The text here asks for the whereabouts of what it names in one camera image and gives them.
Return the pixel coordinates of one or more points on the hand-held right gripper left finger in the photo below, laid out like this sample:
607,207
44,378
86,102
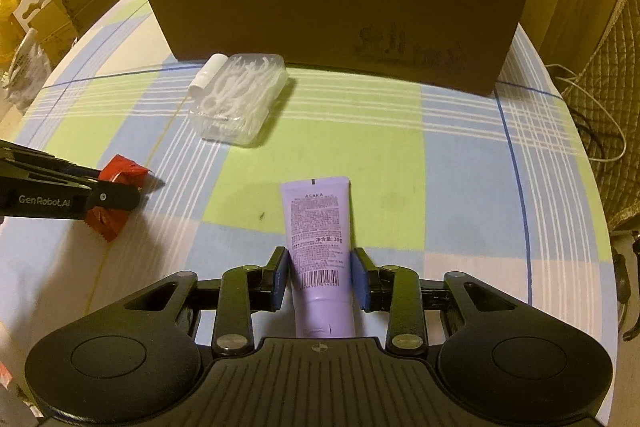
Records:
280,279

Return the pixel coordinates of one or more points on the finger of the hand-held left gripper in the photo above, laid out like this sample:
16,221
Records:
112,198
55,169

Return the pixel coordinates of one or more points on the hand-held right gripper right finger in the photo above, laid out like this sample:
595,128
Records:
361,283

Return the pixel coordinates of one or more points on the red snack packet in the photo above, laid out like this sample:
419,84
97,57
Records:
126,172

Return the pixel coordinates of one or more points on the purple cream tube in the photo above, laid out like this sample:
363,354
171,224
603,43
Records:
315,217

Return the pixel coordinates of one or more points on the brown cardboard storage box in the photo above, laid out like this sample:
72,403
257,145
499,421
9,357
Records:
300,7

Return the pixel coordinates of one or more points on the crumpled clear plastic bag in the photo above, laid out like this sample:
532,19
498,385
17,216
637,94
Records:
22,67

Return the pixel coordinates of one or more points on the plaid tablecloth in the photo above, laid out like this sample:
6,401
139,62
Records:
425,157

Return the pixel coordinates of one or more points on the small white tube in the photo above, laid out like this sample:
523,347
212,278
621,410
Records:
207,74

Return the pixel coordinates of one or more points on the brown cardboard carton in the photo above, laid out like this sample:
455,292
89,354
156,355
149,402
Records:
75,12

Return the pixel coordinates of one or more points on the clear box of floss picks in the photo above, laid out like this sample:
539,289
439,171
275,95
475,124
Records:
247,107

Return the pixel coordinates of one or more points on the yellow plastic bag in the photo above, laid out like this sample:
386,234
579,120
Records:
10,7

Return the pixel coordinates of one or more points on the chair with quilted cover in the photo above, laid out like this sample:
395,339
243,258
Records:
615,82

